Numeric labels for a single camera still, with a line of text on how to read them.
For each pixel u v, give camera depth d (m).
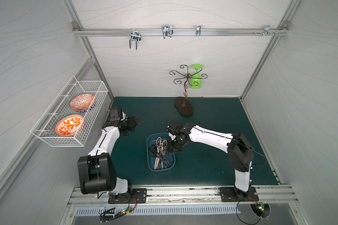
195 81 1.02
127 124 0.77
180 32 0.78
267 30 0.77
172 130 0.69
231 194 0.73
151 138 0.90
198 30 0.79
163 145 0.90
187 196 0.75
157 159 0.84
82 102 0.73
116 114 0.68
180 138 0.62
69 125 0.63
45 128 0.56
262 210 0.71
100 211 0.70
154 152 0.86
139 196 0.74
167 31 0.76
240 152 0.48
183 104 1.14
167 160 0.84
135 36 0.78
